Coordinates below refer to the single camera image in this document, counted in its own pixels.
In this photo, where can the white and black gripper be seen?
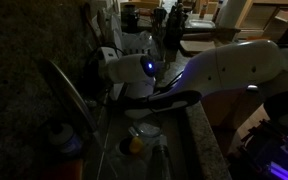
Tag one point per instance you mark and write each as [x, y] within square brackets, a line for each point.
[106, 65]

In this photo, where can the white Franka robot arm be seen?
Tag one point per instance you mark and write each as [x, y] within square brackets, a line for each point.
[237, 70]

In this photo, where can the large white plate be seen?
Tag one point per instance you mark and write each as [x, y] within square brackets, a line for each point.
[117, 31]

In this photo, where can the wooden spoon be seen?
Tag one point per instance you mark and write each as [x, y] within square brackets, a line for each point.
[101, 23]
[89, 23]

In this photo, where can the white bowl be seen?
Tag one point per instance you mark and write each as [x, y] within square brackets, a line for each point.
[148, 129]

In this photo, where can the stainless steel sink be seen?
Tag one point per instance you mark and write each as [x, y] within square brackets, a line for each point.
[144, 146]

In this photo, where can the clear baking tray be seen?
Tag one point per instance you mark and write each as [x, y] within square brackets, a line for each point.
[201, 24]

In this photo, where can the wooden kitchen cabinet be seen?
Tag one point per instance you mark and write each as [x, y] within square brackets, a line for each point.
[227, 110]

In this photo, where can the aluminium profile rail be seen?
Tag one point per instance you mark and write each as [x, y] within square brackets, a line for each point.
[285, 166]

